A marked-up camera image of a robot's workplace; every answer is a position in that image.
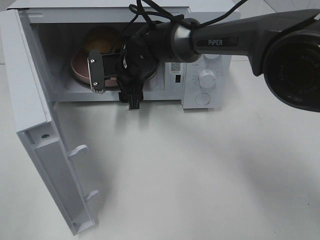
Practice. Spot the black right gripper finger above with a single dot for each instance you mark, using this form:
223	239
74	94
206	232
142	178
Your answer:
131	94

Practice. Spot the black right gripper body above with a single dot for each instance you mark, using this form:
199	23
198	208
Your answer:
135	60

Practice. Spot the burger with lettuce and tomato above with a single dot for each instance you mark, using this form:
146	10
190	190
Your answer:
105	39

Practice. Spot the pink round plate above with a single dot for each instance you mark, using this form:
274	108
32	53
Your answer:
79	66

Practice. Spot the round white door button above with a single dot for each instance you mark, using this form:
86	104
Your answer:
203	99

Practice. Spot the white timer knob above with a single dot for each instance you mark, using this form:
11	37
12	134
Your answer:
207	79

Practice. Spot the white microwave door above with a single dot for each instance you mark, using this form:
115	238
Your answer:
36	122

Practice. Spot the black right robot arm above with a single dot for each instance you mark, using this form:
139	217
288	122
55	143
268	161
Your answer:
284	47

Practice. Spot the glass microwave turntable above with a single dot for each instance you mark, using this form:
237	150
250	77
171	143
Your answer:
150	78

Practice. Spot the white warning sticker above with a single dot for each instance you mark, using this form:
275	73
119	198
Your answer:
175	67

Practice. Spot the white microwave oven body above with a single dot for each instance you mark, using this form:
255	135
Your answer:
61	28

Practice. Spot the upper white power knob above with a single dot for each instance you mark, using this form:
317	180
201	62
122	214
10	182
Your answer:
211	57

